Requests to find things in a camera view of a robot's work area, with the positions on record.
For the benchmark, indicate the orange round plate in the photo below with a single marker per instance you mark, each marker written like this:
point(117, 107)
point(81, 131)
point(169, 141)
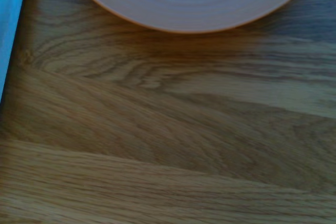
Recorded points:
point(183, 3)

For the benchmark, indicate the stainless steel double sink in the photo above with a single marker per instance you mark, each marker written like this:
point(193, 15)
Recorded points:
point(10, 24)

